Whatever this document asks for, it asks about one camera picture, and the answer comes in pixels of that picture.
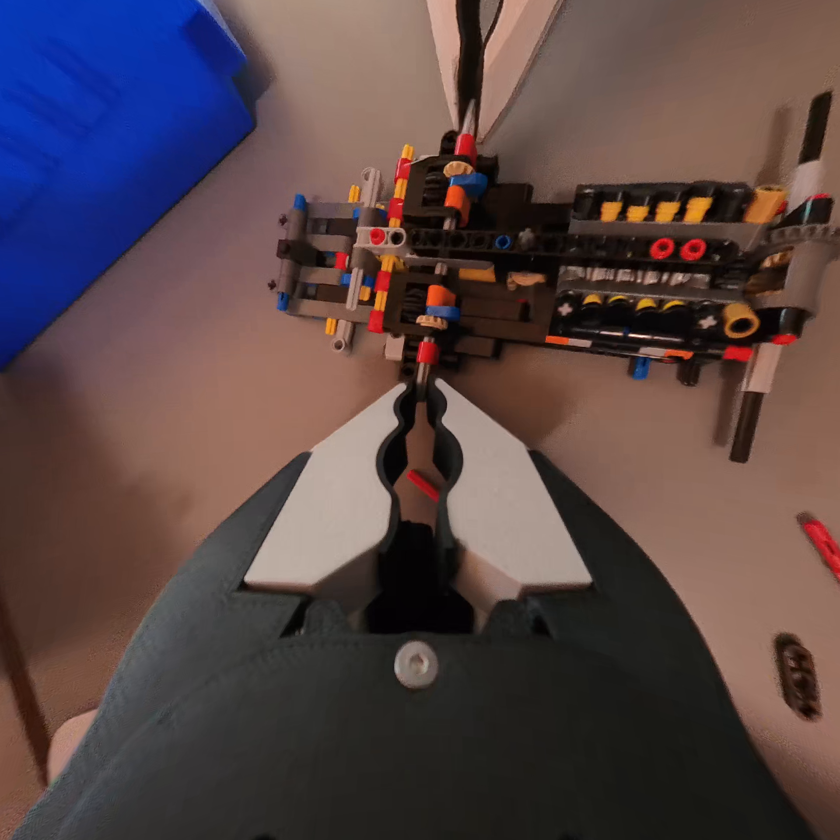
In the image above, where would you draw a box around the blue plastic bin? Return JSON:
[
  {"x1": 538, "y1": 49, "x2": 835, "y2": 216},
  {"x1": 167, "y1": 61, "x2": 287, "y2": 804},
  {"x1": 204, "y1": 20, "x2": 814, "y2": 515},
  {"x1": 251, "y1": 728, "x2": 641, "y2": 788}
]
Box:
[{"x1": 0, "y1": 0, "x2": 257, "y2": 371}]

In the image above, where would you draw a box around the short red lego axle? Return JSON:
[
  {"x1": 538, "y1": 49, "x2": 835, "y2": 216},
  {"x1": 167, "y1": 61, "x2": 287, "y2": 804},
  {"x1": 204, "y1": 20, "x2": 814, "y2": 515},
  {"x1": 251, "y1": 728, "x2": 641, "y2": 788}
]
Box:
[{"x1": 797, "y1": 512, "x2": 840, "y2": 581}]

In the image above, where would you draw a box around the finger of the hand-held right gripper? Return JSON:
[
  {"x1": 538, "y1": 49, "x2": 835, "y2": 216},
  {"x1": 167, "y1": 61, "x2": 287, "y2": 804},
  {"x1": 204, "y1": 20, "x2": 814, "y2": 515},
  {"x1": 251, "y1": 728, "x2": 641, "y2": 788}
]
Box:
[
  {"x1": 427, "y1": 0, "x2": 483, "y2": 131},
  {"x1": 476, "y1": 0, "x2": 567, "y2": 144}
]

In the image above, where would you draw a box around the multicolour lego technic assembly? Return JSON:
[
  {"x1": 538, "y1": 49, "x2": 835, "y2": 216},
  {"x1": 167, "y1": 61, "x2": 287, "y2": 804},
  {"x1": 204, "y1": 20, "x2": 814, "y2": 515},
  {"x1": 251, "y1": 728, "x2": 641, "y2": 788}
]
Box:
[{"x1": 269, "y1": 92, "x2": 840, "y2": 463}]

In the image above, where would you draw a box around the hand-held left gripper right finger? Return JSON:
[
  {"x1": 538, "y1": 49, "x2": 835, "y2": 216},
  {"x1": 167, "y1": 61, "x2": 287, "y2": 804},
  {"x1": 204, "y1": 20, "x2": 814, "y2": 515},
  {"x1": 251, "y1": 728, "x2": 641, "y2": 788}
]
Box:
[{"x1": 425, "y1": 379, "x2": 595, "y2": 618}]

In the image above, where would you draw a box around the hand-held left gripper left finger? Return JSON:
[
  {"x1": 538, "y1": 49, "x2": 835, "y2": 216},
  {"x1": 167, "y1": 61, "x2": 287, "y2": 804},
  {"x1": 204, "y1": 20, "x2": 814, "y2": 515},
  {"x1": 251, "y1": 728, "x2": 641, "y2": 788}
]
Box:
[{"x1": 243, "y1": 382, "x2": 416, "y2": 631}]

